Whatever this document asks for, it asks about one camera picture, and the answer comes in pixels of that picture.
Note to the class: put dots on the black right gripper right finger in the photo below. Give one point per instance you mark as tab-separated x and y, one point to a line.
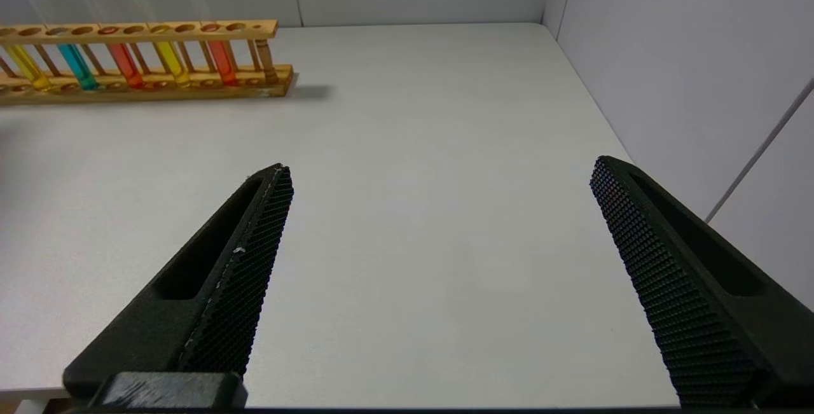
699	299

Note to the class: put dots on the wooden test tube rack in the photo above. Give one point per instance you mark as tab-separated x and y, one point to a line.
95	37

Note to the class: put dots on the yellow pigment glass test tube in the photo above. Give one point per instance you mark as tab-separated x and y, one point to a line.
28	68
172	64

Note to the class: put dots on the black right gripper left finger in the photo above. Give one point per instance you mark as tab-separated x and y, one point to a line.
210	312

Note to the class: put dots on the blue pigment glass test tube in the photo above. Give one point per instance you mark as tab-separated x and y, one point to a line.
77	66

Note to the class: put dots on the red pigment glass test tube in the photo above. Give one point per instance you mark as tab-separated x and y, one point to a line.
125	65
221	62

